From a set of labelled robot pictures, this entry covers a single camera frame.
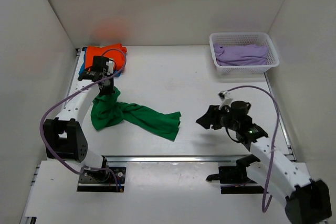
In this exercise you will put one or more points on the folded blue t shirt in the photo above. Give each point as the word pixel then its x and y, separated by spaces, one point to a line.
pixel 81 69

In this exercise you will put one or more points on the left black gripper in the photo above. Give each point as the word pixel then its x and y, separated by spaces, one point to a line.
pixel 109 90

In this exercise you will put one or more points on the white plastic basket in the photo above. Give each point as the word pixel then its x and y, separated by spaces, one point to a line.
pixel 243 39

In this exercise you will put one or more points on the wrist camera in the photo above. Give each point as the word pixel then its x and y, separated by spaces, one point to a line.
pixel 110 66
pixel 226 99

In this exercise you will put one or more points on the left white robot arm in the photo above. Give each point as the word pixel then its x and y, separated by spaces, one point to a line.
pixel 63 134

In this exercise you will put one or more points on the green t shirt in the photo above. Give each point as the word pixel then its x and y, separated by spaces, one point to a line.
pixel 107 111

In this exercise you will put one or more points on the folded orange t shirt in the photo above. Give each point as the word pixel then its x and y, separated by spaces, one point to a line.
pixel 117 52

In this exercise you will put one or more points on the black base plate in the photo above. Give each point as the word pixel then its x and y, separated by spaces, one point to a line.
pixel 234 179
pixel 102 181

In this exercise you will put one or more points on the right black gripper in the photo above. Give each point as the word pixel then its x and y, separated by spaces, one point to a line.
pixel 211 117

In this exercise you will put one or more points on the purple t shirt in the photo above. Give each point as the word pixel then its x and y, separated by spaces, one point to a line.
pixel 249 55

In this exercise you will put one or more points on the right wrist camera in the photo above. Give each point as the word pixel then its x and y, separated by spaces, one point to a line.
pixel 226 99

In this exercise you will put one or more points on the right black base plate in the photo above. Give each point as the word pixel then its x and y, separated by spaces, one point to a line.
pixel 234 179

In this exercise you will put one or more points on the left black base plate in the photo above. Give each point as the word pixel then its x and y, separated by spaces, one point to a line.
pixel 102 181

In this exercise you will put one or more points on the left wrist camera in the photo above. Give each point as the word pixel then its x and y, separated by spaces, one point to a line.
pixel 110 66

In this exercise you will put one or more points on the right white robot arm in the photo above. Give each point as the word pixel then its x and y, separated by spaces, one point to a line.
pixel 305 200

